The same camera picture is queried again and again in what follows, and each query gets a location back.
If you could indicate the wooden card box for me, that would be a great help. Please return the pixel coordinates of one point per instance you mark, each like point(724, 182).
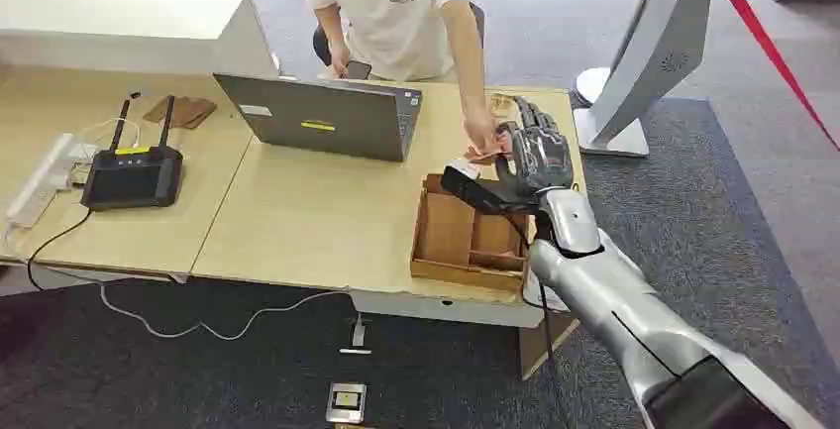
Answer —
point(467, 239)

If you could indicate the person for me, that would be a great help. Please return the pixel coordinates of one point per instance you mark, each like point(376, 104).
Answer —
point(394, 12)

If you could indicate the small silver floor device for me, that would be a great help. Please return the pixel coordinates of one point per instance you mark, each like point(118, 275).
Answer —
point(346, 403)

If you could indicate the white cabinet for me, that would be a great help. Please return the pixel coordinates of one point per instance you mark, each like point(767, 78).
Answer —
point(131, 25)

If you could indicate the pink card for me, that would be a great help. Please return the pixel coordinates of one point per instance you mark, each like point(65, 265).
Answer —
point(487, 153)

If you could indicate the brown leather wallet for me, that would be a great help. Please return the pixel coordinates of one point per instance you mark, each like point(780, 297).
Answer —
point(181, 111)

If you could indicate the white desk frame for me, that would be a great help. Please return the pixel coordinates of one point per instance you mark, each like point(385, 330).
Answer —
point(433, 308)

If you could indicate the grey laptop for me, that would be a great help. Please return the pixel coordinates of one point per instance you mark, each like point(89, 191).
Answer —
point(321, 117)

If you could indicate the cards stack on desk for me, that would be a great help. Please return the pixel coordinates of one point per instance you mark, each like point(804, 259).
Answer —
point(503, 106)

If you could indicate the black controller with antennas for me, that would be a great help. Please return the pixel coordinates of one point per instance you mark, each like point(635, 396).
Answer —
point(133, 176)

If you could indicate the person's right hand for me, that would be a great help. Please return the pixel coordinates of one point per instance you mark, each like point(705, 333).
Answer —
point(339, 58)

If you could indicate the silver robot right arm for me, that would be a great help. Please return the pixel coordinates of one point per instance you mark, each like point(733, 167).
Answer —
point(617, 301)

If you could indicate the white power strip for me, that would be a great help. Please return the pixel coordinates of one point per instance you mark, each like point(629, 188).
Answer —
point(39, 182)

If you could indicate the white plug adapter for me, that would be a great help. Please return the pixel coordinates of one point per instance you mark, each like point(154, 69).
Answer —
point(357, 337)

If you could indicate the red barrier tape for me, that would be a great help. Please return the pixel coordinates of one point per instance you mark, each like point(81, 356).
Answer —
point(771, 52)

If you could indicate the black phone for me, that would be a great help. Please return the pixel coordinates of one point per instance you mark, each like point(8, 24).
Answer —
point(358, 69)

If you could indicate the person's left hand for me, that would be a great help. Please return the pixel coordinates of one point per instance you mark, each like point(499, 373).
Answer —
point(482, 132)

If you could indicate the white kiosk stand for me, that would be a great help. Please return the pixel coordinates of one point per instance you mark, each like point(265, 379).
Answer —
point(646, 52)

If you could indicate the brown desk side panel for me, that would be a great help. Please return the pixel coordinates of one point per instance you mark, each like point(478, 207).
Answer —
point(545, 347)

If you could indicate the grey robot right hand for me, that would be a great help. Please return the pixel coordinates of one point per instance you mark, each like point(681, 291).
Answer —
point(541, 157)

